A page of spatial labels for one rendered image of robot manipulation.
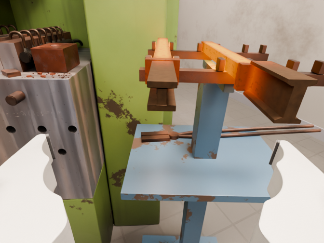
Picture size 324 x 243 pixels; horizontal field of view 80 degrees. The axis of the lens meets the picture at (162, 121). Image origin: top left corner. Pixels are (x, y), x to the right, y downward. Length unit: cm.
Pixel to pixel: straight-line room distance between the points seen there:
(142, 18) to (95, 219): 76
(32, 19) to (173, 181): 98
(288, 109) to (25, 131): 64
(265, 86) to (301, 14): 237
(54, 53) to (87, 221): 63
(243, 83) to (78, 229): 85
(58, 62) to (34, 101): 12
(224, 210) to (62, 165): 102
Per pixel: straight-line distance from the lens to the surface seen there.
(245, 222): 139
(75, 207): 86
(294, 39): 261
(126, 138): 85
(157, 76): 19
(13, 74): 64
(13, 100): 60
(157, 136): 58
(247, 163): 56
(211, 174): 50
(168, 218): 130
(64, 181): 77
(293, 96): 21
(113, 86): 76
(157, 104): 19
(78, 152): 67
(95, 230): 96
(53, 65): 64
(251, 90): 28
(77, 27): 110
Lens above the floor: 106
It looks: 28 degrees down
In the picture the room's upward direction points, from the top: 2 degrees clockwise
